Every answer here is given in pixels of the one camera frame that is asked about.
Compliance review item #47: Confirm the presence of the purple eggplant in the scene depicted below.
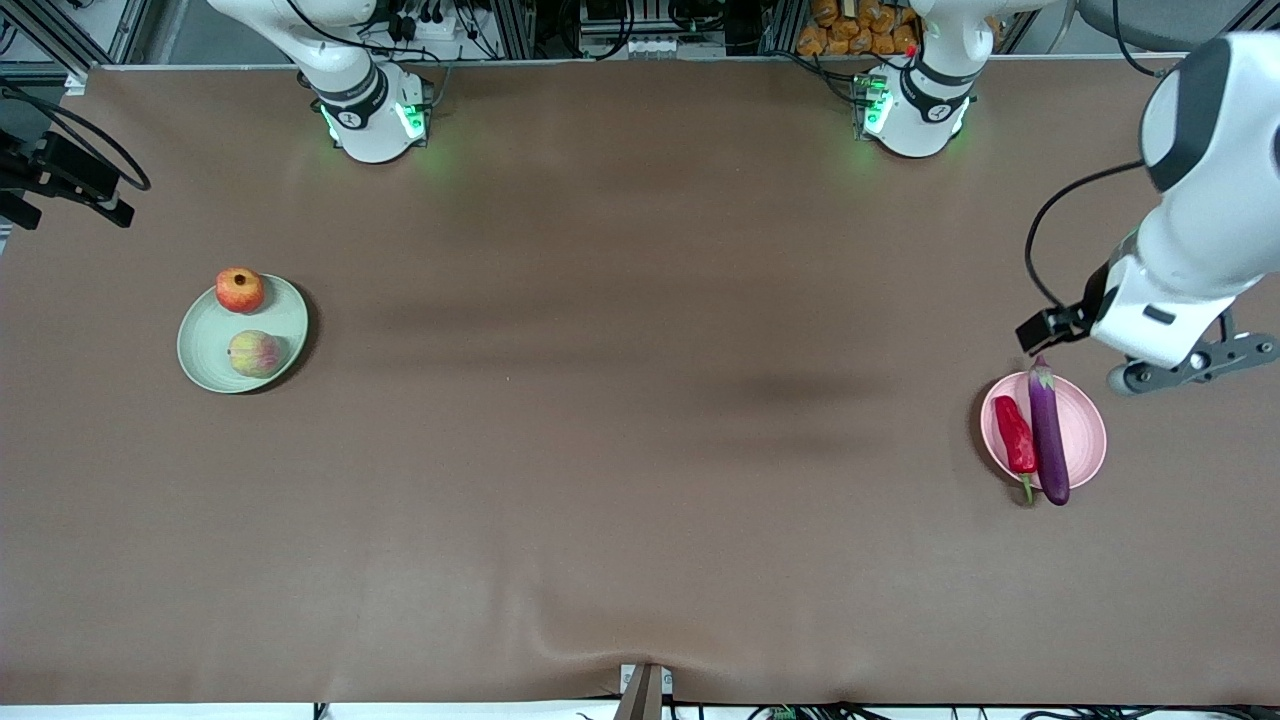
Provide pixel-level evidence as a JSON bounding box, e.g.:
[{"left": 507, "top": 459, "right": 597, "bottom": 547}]
[{"left": 1028, "top": 355, "right": 1072, "bottom": 507}]

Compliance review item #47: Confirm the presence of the red chili pepper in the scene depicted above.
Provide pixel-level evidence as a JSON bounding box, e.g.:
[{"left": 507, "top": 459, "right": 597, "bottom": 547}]
[{"left": 993, "top": 395, "right": 1039, "bottom": 504}]

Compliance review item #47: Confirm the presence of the red pomegranate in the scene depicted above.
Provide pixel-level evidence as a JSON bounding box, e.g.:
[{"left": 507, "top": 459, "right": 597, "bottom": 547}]
[{"left": 216, "top": 267, "right": 266, "bottom": 315}]

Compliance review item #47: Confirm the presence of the yellow-pink peach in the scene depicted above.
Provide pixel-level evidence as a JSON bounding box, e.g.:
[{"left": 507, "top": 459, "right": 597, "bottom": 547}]
[{"left": 227, "top": 330, "right": 283, "bottom": 379}]

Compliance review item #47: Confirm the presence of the pink round plate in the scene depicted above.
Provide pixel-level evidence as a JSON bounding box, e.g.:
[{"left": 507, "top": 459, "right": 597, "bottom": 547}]
[{"left": 979, "top": 372, "right": 1107, "bottom": 492}]

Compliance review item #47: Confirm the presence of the light green round plate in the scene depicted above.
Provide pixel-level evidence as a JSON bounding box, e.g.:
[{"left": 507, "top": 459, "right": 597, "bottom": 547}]
[{"left": 177, "top": 274, "right": 310, "bottom": 395}]

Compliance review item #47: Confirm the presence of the bag of orange bread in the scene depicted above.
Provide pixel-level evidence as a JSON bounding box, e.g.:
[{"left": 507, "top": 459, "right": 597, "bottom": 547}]
[{"left": 797, "top": 0, "right": 1001, "bottom": 57}]

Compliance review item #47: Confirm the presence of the white power strip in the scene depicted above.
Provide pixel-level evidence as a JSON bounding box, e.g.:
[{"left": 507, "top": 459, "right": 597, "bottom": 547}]
[{"left": 385, "top": 10, "right": 471, "bottom": 43}]

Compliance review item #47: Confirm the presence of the brown table cover mat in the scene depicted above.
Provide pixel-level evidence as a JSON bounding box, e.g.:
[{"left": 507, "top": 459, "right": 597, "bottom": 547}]
[{"left": 0, "top": 55, "right": 1280, "bottom": 706}]

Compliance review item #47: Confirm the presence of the grey electronics unit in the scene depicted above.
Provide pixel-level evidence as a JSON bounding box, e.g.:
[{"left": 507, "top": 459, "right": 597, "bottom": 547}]
[{"left": 578, "top": 0, "right": 696, "bottom": 58}]

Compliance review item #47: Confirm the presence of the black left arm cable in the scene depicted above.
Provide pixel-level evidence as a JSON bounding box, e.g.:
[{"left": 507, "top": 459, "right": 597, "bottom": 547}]
[{"left": 1024, "top": 0, "right": 1173, "bottom": 313}]

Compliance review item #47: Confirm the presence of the aluminium frame profile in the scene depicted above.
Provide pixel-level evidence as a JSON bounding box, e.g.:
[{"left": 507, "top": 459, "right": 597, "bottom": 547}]
[
  {"left": 1222, "top": 0, "right": 1280, "bottom": 43},
  {"left": 0, "top": 0, "right": 153, "bottom": 73},
  {"left": 495, "top": 0, "right": 537, "bottom": 59}
]

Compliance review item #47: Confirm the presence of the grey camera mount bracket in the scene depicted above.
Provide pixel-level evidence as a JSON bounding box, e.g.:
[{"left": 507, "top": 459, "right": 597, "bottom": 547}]
[{"left": 615, "top": 662, "right": 673, "bottom": 720}]

